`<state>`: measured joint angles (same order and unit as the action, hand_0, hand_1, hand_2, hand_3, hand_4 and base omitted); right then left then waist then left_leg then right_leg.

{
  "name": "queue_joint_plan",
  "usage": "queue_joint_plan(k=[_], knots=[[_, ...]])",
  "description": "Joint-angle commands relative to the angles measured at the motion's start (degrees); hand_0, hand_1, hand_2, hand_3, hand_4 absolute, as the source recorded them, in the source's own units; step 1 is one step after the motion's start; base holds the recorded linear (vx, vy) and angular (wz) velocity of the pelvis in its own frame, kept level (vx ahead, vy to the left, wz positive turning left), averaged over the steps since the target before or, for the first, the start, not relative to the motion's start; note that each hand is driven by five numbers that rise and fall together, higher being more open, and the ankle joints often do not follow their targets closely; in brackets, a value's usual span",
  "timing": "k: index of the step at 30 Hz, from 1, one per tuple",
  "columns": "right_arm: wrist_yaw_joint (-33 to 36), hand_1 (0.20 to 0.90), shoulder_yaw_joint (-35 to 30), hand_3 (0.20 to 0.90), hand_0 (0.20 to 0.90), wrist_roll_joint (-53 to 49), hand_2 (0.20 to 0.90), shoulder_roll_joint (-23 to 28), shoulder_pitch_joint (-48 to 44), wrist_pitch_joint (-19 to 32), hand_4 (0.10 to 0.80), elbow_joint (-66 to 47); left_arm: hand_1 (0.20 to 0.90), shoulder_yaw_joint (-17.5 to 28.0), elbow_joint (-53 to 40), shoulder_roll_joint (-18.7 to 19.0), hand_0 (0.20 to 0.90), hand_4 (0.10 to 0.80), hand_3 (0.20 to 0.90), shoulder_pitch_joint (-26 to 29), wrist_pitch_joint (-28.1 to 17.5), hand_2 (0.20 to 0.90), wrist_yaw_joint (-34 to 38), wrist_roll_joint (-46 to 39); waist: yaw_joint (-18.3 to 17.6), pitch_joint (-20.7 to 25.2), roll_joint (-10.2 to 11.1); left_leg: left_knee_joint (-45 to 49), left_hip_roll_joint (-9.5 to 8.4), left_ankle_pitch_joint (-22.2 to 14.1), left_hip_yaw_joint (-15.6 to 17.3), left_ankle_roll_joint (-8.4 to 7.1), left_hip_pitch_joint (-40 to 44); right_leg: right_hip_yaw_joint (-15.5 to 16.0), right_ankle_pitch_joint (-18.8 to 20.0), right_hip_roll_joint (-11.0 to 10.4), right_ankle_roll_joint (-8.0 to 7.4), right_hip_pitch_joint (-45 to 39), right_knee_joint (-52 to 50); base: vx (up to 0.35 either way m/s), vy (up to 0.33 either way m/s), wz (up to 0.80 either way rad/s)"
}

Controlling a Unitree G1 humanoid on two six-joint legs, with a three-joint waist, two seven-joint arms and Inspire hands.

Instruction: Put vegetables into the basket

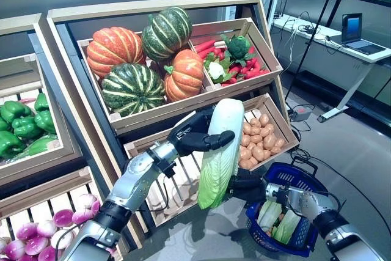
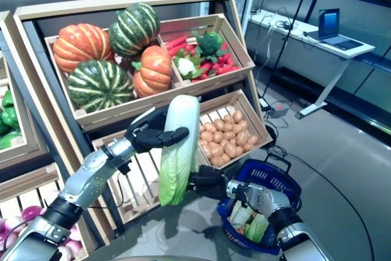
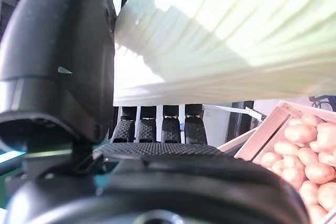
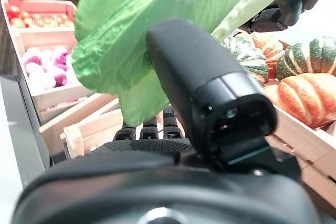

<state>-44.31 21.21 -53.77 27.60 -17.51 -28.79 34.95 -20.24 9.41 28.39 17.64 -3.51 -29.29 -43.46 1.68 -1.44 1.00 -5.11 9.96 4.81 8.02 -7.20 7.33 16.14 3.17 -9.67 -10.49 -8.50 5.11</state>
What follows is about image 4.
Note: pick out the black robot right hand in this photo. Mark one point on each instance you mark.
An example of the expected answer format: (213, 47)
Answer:
(189, 64)

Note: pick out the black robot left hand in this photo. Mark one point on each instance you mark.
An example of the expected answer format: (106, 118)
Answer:
(288, 9)

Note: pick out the large orange pumpkin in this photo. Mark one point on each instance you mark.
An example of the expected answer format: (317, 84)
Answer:
(270, 45)

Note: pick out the green striped pumpkin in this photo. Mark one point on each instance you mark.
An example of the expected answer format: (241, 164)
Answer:
(246, 56)
(302, 58)

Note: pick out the small orange pumpkin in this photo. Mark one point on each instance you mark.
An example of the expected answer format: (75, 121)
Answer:
(307, 98)

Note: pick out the purple white onion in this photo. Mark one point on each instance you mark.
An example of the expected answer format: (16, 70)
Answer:
(59, 53)
(31, 56)
(56, 75)

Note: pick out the wooden pumpkin crate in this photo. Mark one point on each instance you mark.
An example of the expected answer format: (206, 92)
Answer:
(302, 142)

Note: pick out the wooden onion crate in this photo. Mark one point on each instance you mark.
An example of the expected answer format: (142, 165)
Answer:
(52, 98)

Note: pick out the pile of red apples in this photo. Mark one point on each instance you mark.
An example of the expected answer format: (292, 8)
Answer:
(39, 5)

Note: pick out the red tomato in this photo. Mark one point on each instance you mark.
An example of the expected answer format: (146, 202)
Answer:
(15, 22)

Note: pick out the wooden display shelf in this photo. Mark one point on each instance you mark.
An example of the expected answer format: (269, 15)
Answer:
(23, 134)
(323, 187)

